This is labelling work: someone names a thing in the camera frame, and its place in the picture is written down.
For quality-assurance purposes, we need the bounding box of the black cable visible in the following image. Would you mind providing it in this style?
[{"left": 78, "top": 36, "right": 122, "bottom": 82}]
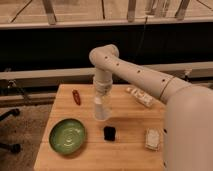
[{"left": 133, "top": 16, "right": 149, "bottom": 63}]

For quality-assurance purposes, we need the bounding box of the white ceramic cup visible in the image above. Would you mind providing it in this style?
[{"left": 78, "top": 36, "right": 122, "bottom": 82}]
[{"left": 94, "top": 97, "right": 110, "bottom": 121}]

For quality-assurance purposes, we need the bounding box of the red chili pepper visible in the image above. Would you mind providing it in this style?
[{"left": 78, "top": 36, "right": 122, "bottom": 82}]
[{"left": 72, "top": 90, "right": 81, "bottom": 106}]

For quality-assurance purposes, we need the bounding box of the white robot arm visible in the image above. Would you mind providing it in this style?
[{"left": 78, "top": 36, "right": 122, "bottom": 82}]
[{"left": 89, "top": 44, "right": 213, "bottom": 171}]

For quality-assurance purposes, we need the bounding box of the black eraser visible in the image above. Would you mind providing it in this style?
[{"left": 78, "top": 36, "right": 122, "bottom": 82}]
[{"left": 104, "top": 126, "right": 116, "bottom": 141}]

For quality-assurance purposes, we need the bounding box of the black office chair base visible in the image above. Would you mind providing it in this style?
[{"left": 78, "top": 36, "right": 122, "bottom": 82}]
[{"left": 0, "top": 108, "right": 22, "bottom": 155}]

